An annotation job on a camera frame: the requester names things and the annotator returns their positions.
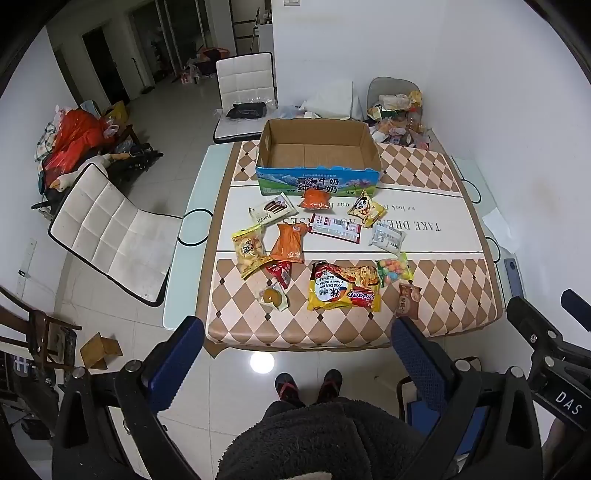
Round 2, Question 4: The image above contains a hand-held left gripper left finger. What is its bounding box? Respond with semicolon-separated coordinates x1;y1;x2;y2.
52;315;205;480

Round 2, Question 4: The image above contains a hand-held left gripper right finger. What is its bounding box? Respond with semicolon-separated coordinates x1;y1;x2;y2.
392;316;553;480

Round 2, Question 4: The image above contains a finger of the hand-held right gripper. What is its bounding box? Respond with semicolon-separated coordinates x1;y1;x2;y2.
561;289;591;330
505;296;566;344

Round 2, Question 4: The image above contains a brown snack packet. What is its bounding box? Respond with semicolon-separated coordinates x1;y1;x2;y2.
396;281;423;320

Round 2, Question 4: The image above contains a clear bag of colourful candies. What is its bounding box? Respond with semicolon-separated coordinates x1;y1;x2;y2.
375;253;414;287

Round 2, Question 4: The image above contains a yellow red instant noodle packet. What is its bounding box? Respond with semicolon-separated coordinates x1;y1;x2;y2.
307;261;383;312

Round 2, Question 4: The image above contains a clear yellow pastry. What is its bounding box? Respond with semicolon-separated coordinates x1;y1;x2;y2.
256;282;291;312

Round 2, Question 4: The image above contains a white grey snack packet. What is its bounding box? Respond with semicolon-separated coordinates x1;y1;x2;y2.
370;222;407;252

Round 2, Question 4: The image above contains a yellow cracker packet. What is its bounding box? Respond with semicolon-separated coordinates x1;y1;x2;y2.
231;224;273;281

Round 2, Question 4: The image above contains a small red snack packet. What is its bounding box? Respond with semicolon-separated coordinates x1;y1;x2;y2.
265;260;293;291

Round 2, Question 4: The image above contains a red and white snack packet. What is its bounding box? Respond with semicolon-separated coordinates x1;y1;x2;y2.
308;213;365;243

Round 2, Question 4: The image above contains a yellow panda print snack packet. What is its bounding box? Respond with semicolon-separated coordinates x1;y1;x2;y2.
347;189;387;228

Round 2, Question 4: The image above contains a large printed orange snack packet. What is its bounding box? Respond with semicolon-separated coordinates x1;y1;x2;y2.
270;223;309;264

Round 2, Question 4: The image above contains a white chocolate wafer box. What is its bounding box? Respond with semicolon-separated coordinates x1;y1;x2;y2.
249;194;298;228

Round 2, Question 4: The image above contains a small plain orange snack packet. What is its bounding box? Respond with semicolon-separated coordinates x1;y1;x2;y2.
300;189;332;210

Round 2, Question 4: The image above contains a cardboard box blue front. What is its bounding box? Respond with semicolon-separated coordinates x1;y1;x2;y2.
255;118;383;198

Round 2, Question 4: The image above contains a grey smartphone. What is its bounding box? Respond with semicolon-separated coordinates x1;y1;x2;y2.
503;258;525;301

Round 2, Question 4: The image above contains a person's right foot in sandal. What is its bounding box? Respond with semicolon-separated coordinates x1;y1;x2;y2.
316;368;343;402

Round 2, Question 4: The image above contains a person's foot in sandal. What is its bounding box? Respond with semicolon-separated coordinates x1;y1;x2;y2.
316;368;343;402
274;373;308;408

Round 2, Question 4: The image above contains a white paper sheet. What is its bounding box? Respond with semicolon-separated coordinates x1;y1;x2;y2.
480;208;520;252

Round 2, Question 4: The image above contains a person's left foot in sandal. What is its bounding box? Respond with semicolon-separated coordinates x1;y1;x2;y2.
274;373;308;408

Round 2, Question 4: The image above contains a person's dark fleece clothing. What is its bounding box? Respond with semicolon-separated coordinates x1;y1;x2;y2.
216;398;462;480

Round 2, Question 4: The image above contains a dark wooden chair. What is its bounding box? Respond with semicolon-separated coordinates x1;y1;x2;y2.
0;286;83;370

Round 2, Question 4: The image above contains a white quilted chair black trim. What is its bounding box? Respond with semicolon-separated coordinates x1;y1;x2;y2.
47;162;185;308
212;52;280;144

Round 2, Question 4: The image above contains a pile of assorted snack packets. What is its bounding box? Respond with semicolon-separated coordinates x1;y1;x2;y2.
368;90;432;148

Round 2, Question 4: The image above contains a red cloth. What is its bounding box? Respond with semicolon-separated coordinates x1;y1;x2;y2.
44;109;109;176

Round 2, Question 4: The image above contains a black bag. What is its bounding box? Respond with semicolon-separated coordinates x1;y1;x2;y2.
225;102;269;121

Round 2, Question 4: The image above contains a white cloth bag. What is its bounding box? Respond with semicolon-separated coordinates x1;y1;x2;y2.
302;82;356;121

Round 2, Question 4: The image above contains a grey chair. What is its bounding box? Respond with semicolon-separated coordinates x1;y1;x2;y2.
368;76;423;121

